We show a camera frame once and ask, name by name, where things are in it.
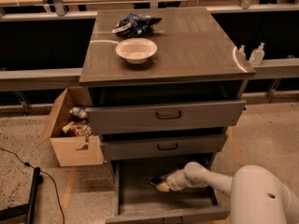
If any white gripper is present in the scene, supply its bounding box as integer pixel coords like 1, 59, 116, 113
156, 170, 189, 192

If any dark rxbar chocolate bar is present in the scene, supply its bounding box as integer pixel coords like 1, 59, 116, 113
149, 176, 164, 187

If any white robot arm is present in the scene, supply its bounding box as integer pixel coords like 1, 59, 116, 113
155, 161, 299, 224

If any grey bottom drawer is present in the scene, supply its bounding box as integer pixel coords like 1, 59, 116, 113
106, 154, 229, 224

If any grey drawer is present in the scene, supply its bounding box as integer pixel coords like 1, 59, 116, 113
86, 100, 246, 135
106, 154, 229, 224
100, 133, 227, 161

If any grey middle drawer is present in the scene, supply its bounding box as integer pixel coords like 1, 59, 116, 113
100, 133, 227, 161

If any grey top drawer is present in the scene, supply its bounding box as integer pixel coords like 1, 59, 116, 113
86, 100, 246, 135

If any grey drawer cabinet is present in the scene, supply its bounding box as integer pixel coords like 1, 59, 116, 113
78, 7, 256, 170

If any snack bag lower in box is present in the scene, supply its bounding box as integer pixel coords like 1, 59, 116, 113
62, 120, 93, 137

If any snack bag in box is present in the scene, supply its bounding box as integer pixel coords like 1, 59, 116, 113
62, 120, 93, 137
69, 106, 87, 119

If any cardboard box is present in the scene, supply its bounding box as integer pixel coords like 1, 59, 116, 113
37, 87, 104, 166

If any snack bag upper in box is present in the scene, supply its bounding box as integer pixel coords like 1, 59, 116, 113
69, 106, 87, 119

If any white paper bowl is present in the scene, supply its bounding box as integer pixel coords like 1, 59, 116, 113
116, 38, 157, 64

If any black stand leg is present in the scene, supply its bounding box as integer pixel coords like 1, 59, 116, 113
0, 167, 42, 224

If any clear small bottle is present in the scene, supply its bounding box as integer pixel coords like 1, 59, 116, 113
239, 45, 246, 58

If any clear sanitizer bottle large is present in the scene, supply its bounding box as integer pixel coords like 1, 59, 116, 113
249, 42, 264, 65

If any blue crumpled chip bag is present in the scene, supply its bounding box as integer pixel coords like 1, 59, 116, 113
112, 13, 162, 38

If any black floor cable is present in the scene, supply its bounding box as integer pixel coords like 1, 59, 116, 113
0, 147, 65, 224

